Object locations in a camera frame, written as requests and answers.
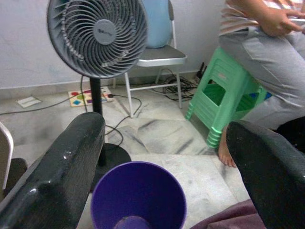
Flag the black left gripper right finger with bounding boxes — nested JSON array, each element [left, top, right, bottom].
[[225, 120, 305, 229]]

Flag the grey floor cable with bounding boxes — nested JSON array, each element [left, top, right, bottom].
[[0, 75, 86, 115]]

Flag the person's hand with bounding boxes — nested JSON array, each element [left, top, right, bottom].
[[263, 9, 303, 36]]

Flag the colourful shape puzzle board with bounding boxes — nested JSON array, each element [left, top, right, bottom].
[[68, 86, 115, 108]]

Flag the black tangled floor cable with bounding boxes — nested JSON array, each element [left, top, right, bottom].
[[150, 69, 199, 101]]

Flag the white curved plastic panel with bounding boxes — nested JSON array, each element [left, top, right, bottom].
[[0, 123, 14, 191]]

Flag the grey pedestal fan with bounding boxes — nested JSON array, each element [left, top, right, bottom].
[[46, 0, 149, 193]]

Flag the pink mouse print bedsheet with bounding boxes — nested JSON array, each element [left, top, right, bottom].
[[190, 199, 265, 229]]

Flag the seated person grey trousers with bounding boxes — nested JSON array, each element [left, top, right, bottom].
[[218, 0, 305, 167]]

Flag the white flat box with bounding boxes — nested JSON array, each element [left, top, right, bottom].
[[16, 96, 42, 108]]

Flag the purple plastic bin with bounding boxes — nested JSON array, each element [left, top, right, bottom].
[[90, 161, 187, 229]]

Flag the white metal folding chair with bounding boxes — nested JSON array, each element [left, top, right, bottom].
[[112, 0, 188, 119]]

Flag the black wall plug adapter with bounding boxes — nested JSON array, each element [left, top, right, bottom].
[[196, 62, 208, 79]]

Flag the green plastic stool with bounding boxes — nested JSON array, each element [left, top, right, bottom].
[[184, 46, 269, 148]]

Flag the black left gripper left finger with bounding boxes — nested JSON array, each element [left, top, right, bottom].
[[0, 112, 106, 229]]

